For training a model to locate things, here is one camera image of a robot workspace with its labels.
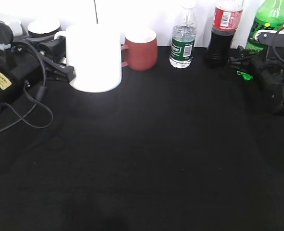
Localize cola bottle red label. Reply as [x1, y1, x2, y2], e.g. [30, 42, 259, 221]
[206, 0, 244, 68]

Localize white ceramic mug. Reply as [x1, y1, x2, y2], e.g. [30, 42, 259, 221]
[54, 24, 122, 93]

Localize red ceramic mug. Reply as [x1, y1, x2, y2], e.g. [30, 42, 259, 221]
[121, 28, 158, 71]

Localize green sprite bottle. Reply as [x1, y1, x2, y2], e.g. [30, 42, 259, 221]
[237, 0, 284, 81]

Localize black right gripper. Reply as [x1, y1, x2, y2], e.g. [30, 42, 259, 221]
[230, 45, 284, 116]

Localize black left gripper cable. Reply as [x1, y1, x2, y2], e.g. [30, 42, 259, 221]
[0, 40, 54, 138]

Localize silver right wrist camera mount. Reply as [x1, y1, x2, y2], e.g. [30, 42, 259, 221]
[254, 30, 284, 48]

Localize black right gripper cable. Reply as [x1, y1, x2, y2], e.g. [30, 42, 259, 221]
[271, 24, 284, 67]

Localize black ceramic mug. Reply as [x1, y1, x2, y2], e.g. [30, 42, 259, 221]
[27, 18, 62, 38]

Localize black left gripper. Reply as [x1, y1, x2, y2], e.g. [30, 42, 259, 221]
[0, 38, 75, 113]

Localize clear green-label water bottle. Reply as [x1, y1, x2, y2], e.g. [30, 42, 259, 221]
[169, 0, 197, 69]

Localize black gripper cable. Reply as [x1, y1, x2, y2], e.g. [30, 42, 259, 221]
[0, 40, 54, 138]
[271, 24, 284, 67]

